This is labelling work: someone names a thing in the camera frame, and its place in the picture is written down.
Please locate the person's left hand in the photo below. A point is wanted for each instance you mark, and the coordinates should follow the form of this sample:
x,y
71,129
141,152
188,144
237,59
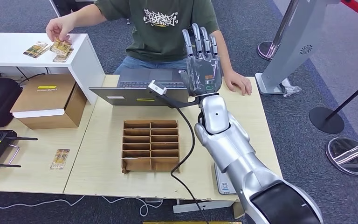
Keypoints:
x,y
237,82

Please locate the person's right forearm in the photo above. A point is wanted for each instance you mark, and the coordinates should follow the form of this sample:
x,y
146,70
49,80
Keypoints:
x,y
88,15

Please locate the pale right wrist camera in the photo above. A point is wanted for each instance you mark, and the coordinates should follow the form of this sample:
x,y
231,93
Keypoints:
x,y
157,87

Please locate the chrome stanchion post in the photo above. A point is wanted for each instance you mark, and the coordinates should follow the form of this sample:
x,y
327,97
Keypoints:
x,y
282,28

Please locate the black stanchion with round base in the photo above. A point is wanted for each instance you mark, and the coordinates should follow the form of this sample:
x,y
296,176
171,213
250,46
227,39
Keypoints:
x,y
325,119

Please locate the black computer tower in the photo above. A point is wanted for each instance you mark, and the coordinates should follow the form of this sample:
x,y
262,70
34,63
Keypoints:
x,y
63,6

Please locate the person's left forearm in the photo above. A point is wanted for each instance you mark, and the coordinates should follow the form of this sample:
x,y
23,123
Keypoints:
x,y
225,55

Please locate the white shelf unit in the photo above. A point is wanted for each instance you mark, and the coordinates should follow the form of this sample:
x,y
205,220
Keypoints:
x,y
12,40

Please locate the chrome stanchion with mirror base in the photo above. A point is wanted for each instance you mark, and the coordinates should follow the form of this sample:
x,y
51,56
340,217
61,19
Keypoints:
x,y
349,157

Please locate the person's right hand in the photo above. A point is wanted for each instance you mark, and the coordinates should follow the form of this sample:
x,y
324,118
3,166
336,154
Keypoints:
x,y
60,28

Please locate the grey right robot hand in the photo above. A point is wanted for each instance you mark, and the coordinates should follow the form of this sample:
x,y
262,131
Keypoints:
x,y
203,74

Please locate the wooden card organizer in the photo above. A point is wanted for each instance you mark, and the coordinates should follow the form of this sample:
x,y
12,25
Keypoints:
x,y
150,146

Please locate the grey card reader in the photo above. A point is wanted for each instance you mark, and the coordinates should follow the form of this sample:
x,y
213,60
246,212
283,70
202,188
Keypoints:
x,y
223,185

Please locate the white metal bracket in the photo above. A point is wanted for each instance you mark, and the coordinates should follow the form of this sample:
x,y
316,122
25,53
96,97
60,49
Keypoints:
x,y
191,207

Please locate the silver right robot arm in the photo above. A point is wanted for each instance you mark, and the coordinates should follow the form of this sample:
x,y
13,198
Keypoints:
x,y
244,160

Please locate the person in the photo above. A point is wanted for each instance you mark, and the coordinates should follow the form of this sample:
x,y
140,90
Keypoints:
x,y
160,34

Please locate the clear plastic bag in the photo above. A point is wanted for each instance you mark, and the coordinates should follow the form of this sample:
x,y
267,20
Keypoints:
x,y
290,90

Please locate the grey kiosk stand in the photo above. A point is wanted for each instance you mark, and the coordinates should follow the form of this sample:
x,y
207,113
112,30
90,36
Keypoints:
x,y
293,46

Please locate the brown cardboard box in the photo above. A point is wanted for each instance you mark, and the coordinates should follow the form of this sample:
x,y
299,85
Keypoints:
x,y
47,95

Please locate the grey laptop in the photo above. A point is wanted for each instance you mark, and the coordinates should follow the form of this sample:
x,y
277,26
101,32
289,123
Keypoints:
x,y
129,97

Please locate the grey power adapter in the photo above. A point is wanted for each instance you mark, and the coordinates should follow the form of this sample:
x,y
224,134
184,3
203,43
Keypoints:
x,y
153,201

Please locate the beige desk leg panel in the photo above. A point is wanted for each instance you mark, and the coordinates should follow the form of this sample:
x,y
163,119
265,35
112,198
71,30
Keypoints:
x,y
238,211

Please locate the room key card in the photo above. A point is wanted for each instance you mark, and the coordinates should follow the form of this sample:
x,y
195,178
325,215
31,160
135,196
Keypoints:
x,y
132,158
61,48

